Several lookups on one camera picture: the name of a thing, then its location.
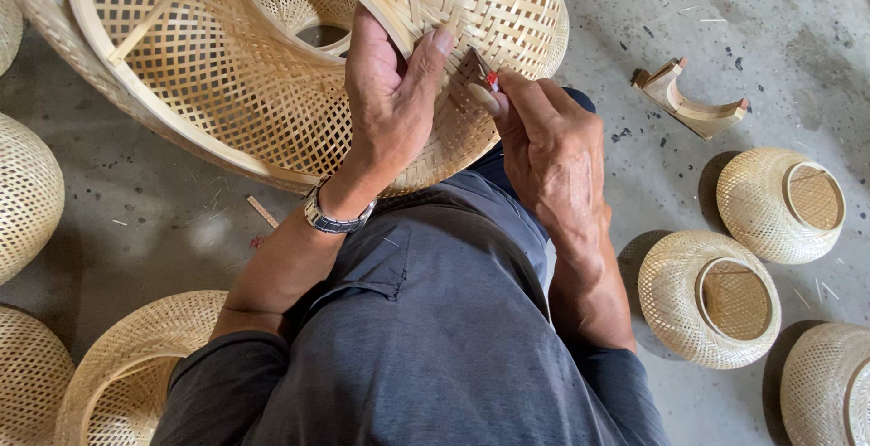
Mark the person's right hand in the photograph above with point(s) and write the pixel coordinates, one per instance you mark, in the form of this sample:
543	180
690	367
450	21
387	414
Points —
550	153

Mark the person's left hand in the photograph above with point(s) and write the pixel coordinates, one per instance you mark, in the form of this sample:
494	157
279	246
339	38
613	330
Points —
384	119

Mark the large woven bamboo basket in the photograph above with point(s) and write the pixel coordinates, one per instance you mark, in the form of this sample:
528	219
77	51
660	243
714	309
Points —
224	79

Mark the silver metal wristwatch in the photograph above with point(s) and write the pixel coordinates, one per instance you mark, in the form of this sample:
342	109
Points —
333	218

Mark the curved wooden block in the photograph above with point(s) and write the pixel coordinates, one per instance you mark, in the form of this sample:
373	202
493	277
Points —
686	109

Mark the short bamboo strip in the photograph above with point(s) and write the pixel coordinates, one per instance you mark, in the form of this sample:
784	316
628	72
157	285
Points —
262	211

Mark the small red scrap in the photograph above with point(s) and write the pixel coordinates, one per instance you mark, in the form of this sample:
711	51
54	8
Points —
257	241

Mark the grey shirt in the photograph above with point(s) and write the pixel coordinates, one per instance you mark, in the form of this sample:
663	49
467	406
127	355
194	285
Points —
421	337

